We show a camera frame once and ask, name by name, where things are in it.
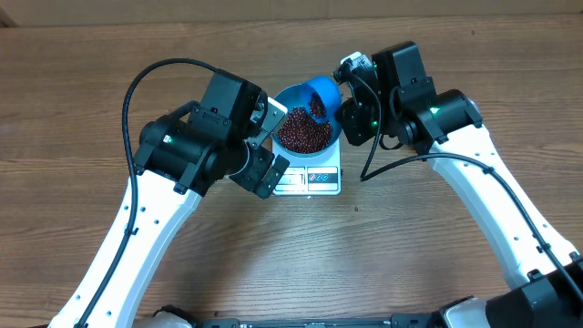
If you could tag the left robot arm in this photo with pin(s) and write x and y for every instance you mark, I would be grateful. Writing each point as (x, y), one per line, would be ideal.
(179, 157)

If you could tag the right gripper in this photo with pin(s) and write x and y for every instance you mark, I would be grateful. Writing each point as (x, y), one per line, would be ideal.
(352, 123)

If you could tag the white digital kitchen scale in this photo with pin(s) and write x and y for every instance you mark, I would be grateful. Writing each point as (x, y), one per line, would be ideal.
(316, 174)

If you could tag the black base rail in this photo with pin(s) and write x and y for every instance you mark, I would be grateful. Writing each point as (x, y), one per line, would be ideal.
(319, 322)

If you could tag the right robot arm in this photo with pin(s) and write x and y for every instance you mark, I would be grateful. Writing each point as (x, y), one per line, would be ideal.
(393, 97)

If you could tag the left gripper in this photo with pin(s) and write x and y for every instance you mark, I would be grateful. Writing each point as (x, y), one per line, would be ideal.
(261, 160)

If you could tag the red beans in bowl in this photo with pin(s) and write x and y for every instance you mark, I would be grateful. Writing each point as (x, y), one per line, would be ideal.
(301, 134)

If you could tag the blue plastic scoop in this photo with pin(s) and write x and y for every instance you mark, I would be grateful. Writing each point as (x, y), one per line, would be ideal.
(322, 98)

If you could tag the teal bowl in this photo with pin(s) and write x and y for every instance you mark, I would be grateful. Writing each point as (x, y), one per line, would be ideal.
(290, 98)

